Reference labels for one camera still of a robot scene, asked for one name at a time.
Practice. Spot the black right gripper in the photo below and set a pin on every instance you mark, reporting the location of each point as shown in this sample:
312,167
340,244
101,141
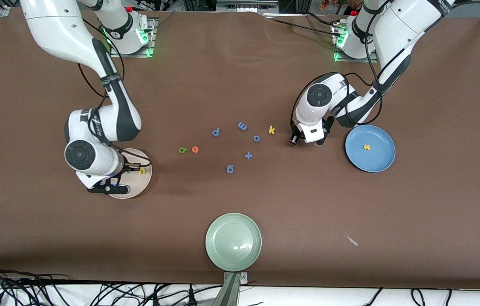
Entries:
125,167

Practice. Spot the yellow foam letter k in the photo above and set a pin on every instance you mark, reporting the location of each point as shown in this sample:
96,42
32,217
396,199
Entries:
272,129

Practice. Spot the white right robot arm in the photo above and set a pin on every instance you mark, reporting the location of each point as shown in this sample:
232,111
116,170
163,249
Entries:
78,155

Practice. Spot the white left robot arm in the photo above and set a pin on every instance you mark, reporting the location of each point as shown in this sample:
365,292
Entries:
320,94

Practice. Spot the beige round plate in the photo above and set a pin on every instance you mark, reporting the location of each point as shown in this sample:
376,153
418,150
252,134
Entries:
138,187

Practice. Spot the blue foam letter m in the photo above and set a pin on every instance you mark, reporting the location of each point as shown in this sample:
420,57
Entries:
242,126

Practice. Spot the blue round plate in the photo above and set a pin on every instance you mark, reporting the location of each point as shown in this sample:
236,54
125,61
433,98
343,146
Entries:
376,157

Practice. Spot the brown table cover sheet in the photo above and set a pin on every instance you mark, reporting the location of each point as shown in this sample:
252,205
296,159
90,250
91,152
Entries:
53,233

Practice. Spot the small white paper scrap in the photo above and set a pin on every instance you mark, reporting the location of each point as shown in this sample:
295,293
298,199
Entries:
352,241

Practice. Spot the green round plate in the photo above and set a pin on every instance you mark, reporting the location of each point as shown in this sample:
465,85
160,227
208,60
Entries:
233,242

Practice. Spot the orange plastic object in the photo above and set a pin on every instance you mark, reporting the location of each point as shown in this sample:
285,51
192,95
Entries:
325,5

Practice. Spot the grey metal box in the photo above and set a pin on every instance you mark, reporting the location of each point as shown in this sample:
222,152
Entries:
244,5

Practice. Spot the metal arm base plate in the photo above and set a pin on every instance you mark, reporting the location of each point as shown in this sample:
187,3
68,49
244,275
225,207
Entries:
151,25
350,60

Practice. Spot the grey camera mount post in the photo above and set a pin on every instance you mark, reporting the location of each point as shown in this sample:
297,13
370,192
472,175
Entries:
229,293

